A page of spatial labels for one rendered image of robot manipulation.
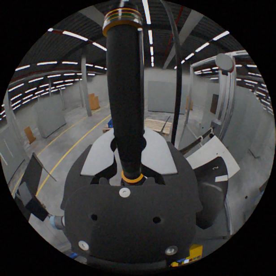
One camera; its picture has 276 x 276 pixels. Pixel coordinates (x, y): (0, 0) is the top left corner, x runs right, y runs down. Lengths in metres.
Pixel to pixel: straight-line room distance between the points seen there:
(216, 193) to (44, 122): 6.32
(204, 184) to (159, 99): 5.48
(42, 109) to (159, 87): 7.32
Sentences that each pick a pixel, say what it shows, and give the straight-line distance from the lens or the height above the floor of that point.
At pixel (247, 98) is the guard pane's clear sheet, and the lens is 0.78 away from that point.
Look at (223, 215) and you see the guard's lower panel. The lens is 0.93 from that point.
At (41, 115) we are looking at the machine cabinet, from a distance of 6.16.
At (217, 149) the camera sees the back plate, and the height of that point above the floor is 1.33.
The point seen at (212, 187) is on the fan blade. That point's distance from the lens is 0.21.
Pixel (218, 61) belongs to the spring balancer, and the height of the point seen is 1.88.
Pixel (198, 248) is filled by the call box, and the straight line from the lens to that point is 0.63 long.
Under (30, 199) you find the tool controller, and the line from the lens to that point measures 0.72.
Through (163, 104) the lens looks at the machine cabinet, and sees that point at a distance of 5.65.
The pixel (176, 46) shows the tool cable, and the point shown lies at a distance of 0.16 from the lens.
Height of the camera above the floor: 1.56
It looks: 33 degrees down
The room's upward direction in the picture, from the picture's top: 2 degrees counter-clockwise
